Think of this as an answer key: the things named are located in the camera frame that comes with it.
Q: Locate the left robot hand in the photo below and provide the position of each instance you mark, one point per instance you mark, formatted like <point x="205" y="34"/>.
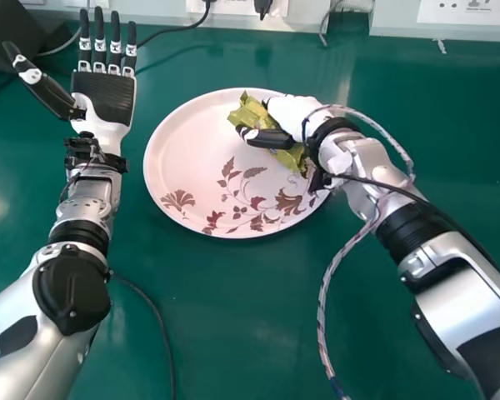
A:
<point x="104" y="96"/>

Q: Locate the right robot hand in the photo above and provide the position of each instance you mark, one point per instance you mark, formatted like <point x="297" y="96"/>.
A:
<point x="296" y="112"/>

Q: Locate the yellow-green biscuit packet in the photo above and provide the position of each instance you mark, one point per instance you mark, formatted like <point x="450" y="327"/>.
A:
<point x="250" y="112"/>

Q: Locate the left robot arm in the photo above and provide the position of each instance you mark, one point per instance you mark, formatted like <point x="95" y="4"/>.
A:
<point x="79" y="208"/>

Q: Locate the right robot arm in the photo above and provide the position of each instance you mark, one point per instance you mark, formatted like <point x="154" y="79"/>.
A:
<point x="441" y="250"/>

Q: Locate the plate with brown leaf pattern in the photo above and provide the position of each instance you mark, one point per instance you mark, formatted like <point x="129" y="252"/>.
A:
<point x="191" y="166"/>

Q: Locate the white socket strip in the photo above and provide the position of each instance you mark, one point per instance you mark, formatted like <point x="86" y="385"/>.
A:
<point x="454" y="12"/>
<point x="233" y="7"/>
<point x="73" y="3"/>

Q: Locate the black plug adapter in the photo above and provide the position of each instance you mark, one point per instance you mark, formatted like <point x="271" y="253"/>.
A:
<point x="263" y="7"/>

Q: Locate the black appliance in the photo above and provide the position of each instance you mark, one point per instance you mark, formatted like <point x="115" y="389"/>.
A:
<point x="8" y="21"/>

